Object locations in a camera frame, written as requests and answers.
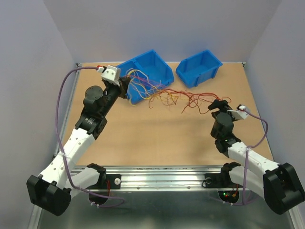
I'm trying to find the blue bin right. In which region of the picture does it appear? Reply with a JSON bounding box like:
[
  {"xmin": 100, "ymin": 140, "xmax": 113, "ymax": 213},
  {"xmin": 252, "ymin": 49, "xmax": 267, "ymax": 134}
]
[{"xmin": 176, "ymin": 50, "xmax": 223, "ymax": 88}]

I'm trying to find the aluminium front rail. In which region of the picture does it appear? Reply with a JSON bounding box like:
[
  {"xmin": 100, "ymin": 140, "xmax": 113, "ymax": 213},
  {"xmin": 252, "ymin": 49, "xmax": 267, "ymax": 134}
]
[{"xmin": 106, "ymin": 166, "xmax": 232, "ymax": 192}]

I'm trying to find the blue bin middle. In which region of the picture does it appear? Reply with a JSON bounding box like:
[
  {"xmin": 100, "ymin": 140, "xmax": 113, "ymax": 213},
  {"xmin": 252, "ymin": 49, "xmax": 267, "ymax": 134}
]
[{"xmin": 133, "ymin": 49, "xmax": 175, "ymax": 93}]

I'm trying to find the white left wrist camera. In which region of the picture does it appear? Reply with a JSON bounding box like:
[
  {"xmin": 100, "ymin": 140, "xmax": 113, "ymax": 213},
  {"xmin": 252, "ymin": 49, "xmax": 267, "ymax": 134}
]
[{"xmin": 97, "ymin": 65, "xmax": 121, "ymax": 86}]

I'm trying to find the blue bin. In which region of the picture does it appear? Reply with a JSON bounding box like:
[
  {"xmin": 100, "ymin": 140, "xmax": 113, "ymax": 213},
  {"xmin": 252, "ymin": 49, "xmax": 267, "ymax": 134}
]
[
  {"xmin": 176, "ymin": 50, "xmax": 223, "ymax": 88},
  {"xmin": 133, "ymin": 49, "xmax": 175, "ymax": 93}
]

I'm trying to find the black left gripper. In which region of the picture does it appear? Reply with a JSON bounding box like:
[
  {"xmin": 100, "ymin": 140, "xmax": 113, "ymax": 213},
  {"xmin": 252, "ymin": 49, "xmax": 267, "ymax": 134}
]
[{"xmin": 100, "ymin": 76, "xmax": 130, "ymax": 116}]

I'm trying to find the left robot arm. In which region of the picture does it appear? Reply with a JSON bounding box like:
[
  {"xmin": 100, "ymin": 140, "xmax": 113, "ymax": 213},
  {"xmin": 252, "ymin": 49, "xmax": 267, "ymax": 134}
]
[{"xmin": 26, "ymin": 77, "xmax": 131, "ymax": 216}]

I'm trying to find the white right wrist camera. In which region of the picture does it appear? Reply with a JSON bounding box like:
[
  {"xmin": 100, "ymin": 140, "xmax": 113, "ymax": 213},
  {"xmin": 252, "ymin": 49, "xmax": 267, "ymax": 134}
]
[{"xmin": 227, "ymin": 104, "xmax": 249, "ymax": 121}]

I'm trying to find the aluminium left side rail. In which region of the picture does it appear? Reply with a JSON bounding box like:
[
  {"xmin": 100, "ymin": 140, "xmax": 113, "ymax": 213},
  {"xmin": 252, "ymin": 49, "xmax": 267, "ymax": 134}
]
[{"xmin": 50, "ymin": 63, "xmax": 78, "ymax": 160}]

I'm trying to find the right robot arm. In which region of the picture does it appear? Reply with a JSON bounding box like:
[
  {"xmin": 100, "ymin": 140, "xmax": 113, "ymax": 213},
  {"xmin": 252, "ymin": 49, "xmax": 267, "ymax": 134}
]
[{"xmin": 203, "ymin": 99, "xmax": 305, "ymax": 215}]

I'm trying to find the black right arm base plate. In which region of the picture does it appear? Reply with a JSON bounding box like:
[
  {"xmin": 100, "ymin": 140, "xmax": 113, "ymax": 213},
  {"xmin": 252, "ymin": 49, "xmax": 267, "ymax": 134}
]
[{"xmin": 202, "ymin": 173, "xmax": 243, "ymax": 188}]

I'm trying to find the aluminium rail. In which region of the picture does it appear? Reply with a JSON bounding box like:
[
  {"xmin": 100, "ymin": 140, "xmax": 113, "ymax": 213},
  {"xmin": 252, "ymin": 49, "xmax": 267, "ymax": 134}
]
[
  {"xmin": 50, "ymin": 63, "xmax": 78, "ymax": 160},
  {"xmin": 106, "ymin": 166, "xmax": 232, "ymax": 192}
]

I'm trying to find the red thin wire bundle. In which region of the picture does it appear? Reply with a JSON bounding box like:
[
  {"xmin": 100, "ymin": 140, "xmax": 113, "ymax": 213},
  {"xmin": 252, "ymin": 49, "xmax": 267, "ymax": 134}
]
[{"xmin": 126, "ymin": 73, "xmax": 233, "ymax": 115}]

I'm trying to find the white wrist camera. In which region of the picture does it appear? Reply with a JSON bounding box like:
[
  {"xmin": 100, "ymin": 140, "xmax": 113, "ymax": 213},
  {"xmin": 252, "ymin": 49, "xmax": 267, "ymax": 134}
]
[
  {"xmin": 97, "ymin": 65, "xmax": 121, "ymax": 86},
  {"xmin": 227, "ymin": 104, "xmax": 249, "ymax": 121}
]

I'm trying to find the metal sheet front panel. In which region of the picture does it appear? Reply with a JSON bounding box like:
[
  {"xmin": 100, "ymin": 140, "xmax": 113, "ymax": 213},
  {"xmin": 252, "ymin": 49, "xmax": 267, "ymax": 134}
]
[{"xmin": 29, "ymin": 191, "xmax": 305, "ymax": 229}]

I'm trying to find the yellow thin wire bundle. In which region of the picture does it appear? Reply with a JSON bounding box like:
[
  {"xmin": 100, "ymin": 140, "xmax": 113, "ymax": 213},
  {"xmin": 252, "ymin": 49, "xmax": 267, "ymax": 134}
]
[{"xmin": 125, "ymin": 69, "xmax": 182, "ymax": 107}]

